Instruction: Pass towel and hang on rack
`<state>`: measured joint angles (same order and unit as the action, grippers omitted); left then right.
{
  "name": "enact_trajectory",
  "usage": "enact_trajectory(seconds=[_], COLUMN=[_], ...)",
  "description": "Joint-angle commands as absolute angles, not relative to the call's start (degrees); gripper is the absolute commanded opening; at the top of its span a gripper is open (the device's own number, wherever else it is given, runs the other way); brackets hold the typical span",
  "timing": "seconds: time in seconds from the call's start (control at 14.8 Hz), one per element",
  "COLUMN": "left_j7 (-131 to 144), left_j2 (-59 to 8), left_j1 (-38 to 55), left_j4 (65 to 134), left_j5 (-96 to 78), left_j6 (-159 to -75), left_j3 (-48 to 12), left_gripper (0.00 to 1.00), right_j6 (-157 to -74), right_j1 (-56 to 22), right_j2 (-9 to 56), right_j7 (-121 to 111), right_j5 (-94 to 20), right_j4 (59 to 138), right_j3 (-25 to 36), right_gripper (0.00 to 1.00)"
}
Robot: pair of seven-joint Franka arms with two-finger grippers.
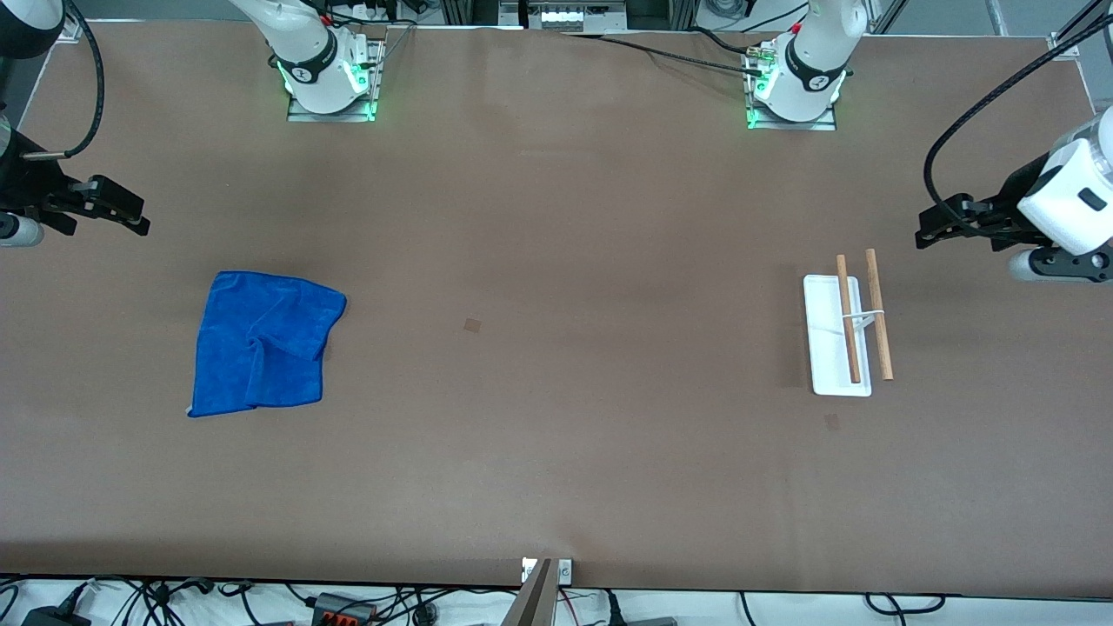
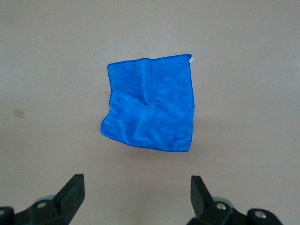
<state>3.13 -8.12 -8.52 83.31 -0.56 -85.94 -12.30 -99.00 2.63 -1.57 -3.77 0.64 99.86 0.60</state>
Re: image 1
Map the brown wooden post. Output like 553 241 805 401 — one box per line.
502 559 557 626

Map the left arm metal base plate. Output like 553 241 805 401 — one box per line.
743 48 838 131

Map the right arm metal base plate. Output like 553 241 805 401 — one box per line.
287 39 384 123

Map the black cable lying on table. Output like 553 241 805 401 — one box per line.
561 30 770 79

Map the white power strip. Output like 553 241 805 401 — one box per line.
526 0 607 32

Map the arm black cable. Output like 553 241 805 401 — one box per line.
923 0 1113 236
22 0 105 162

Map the blue microfibre towel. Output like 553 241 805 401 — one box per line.
187 271 348 418

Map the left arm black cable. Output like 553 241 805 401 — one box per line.
923 0 1113 236

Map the black looped floor cable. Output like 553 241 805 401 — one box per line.
865 593 947 616

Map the black orange power adapter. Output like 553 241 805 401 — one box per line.
311 593 377 626

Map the white rack with wooden bars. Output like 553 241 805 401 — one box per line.
803 249 895 397

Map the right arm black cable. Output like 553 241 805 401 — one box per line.
22 0 105 162

